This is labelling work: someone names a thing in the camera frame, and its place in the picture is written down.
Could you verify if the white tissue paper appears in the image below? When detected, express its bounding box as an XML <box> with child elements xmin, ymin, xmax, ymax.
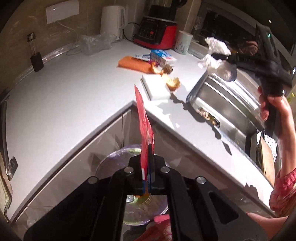
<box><xmin>197</xmin><ymin>37</ymin><xmax>238</xmax><ymax>82</ymax></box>

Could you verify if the red snack wrapper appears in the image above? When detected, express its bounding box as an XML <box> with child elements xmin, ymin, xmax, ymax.
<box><xmin>134</xmin><ymin>85</ymin><xmax>154</xmax><ymax>193</ymax></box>

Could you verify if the white foam block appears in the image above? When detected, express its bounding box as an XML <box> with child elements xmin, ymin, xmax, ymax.
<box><xmin>142</xmin><ymin>74</ymin><xmax>171</xmax><ymax>100</ymax></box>

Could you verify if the torn bread chunk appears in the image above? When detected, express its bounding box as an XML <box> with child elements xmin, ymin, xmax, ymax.
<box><xmin>166</xmin><ymin>77</ymin><xmax>181</xmax><ymax>91</ymax></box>

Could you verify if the brown taro root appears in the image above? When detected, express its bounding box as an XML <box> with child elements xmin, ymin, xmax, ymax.
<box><xmin>162</xmin><ymin>64</ymin><xmax>173</xmax><ymax>75</ymax></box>

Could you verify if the blue white milk carton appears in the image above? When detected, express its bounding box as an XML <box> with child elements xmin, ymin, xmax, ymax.
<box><xmin>150</xmin><ymin>50</ymin><xmax>177</xmax><ymax>67</ymax></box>

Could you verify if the orange foam fruit net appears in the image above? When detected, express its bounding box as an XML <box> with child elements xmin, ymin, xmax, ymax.
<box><xmin>118</xmin><ymin>56</ymin><xmax>152</xmax><ymax>74</ymax></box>

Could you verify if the blue white wrapper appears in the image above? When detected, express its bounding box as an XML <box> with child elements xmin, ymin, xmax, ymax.
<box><xmin>134</xmin><ymin>54</ymin><xmax>151</xmax><ymax>62</ymax></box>

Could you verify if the clear plastic bag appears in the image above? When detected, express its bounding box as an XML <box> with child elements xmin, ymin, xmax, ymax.
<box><xmin>66</xmin><ymin>33</ymin><xmax>116</xmax><ymax>56</ymax></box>

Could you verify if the person's right forearm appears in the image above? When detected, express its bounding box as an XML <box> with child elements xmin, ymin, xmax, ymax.
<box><xmin>269</xmin><ymin>122</ymin><xmax>295</xmax><ymax>217</ymax></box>

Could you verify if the trash bin with purple bag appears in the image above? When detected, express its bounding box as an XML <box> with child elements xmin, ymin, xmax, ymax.
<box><xmin>95</xmin><ymin>145</ymin><xmax>169</xmax><ymax>226</ymax></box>

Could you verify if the grey kitchen cabinet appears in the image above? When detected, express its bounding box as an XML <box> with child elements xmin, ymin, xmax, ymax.
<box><xmin>12</xmin><ymin>107</ymin><xmax>271</xmax><ymax>238</ymax></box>

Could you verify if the person's right hand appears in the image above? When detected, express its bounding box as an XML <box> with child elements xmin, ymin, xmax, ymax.
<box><xmin>257</xmin><ymin>86</ymin><xmax>295</xmax><ymax>141</ymax></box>

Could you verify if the stainless steel sink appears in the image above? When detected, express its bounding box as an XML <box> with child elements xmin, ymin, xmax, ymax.
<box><xmin>186</xmin><ymin>73</ymin><xmax>280</xmax><ymax>169</ymax></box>

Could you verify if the wooden cutting board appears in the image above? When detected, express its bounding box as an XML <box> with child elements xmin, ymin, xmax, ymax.
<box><xmin>259</xmin><ymin>137</ymin><xmax>275</xmax><ymax>187</ymax></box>

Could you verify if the wine glass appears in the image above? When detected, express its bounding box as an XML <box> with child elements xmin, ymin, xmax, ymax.
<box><xmin>194</xmin><ymin>16</ymin><xmax>204</xmax><ymax>34</ymax></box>

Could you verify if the white ceramic cup with flowers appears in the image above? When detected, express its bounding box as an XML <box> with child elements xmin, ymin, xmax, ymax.
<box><xmin>174</xmin><ymin>30</ymin><xmax>193</xmax><ymax>55</ymax></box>

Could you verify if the red black blender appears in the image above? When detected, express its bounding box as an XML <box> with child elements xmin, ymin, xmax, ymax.
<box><xmin>133</xmin><ymin>1</ymin><xmax>187</xmax><ymax>50</ymax></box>

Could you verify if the white electric kettle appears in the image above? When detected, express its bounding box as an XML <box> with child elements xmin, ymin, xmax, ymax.
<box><xmin>100</xmin><ymin>5</ymin><xmax>128</xmax><ymax>41</ymax></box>

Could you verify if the glass sauce bottle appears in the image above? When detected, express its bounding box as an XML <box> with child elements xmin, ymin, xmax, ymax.
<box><xmin>27</xmin><ymin>32</ymin><xmax>44</xmax><ymax>72</ymax></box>

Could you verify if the black power cable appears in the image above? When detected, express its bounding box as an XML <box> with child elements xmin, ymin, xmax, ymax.
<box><xmin>122</xmin><ymin>22</ymin><xmax>141</xmax><ymax>42</ymax></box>

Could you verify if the white wall socket cover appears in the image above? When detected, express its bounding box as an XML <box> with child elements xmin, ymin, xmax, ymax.
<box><xmin>46</xmin><ymin>0</ymin><xmax>79</xmax><ymax>24</ymax></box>

